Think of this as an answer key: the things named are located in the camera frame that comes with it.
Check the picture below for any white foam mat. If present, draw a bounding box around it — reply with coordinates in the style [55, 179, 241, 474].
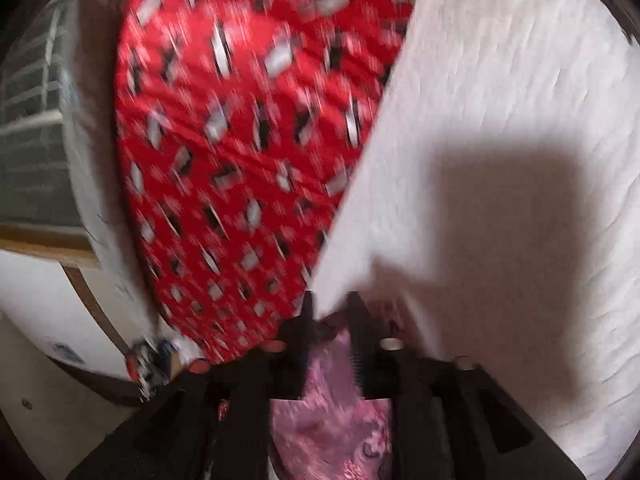
[307, 0, 640, 480]

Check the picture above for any red patterned blanket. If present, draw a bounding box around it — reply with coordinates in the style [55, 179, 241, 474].
[114, 0, 426, 367]

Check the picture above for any red white small packet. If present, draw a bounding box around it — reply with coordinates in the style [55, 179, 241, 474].
[124, 337, 174, 402]

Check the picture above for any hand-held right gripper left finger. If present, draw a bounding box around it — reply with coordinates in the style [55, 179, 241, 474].
[65, 291, 317, 480]

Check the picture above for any wooden frame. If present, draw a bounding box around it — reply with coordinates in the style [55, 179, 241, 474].
[0, 224, 151, 407]

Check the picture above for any window with metal grille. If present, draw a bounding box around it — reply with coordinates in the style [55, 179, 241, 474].
[0, 4, 84, 229]

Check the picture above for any purple pink floral shirt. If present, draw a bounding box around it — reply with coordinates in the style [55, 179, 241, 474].
[215, 300, 401, 480]

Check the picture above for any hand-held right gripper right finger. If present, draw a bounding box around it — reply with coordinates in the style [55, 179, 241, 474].
[344, 291, 587, 480]

